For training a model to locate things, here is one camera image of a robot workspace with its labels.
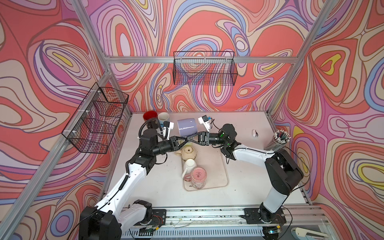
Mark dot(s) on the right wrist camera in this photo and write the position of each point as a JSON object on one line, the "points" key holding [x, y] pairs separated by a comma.
{"points": [[205, 121]]}

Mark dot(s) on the black skull mug red inside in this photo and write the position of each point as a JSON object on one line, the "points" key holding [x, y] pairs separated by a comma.
{"points": [[150, 119]]}

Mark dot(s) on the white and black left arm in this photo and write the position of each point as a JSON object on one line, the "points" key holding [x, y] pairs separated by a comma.
{"points": [[107, 220]]}

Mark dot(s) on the light blue mug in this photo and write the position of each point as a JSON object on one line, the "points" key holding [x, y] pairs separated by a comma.
{"points": [[162, 117]]}

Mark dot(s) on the beige plastic tray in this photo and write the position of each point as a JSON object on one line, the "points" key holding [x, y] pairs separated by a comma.
{"points": [[211, 160]]}

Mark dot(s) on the small white pink object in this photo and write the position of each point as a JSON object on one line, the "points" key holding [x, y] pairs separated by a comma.
{"points": [[254, 133]]}

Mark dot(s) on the purple mug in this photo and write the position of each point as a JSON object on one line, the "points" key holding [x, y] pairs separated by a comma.
{"points": [[187, 127]]}

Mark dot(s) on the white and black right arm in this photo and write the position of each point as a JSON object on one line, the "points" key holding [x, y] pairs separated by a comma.
{"points": [[284, 173]]}

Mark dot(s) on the pen holder with pens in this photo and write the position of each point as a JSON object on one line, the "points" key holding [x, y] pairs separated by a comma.
{"points": [[280, 139]]}

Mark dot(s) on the black wire basket back wall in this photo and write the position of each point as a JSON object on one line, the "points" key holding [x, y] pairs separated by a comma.
{"points": [[204, 68]]}

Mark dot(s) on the white small mug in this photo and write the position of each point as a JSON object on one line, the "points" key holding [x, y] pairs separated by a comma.
{"points": [[189, 166]]}

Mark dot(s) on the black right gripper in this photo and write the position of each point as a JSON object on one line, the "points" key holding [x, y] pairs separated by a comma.
{"points": [[203, 137]]}

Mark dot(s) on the black wire basket wall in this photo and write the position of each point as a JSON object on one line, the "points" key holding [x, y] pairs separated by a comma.
{"points": [[204, 68], [96, 120]]}

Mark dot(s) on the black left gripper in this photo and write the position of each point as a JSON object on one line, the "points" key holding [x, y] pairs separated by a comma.
{"points": [[173, 144]]}

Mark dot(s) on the black wire basket left wall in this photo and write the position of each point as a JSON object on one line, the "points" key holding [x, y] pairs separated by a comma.
{"points": [[96, 120]]}

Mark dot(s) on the pink patterned mug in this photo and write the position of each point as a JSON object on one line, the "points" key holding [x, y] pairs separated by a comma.
{"points": [[197, 178]]}

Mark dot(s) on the cream speckled round mug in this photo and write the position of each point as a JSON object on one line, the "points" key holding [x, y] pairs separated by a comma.
{"points": [[187, 152]]}

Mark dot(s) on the white device bottom right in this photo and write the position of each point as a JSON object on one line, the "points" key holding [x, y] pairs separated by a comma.
{"points": [[306, 234]]}

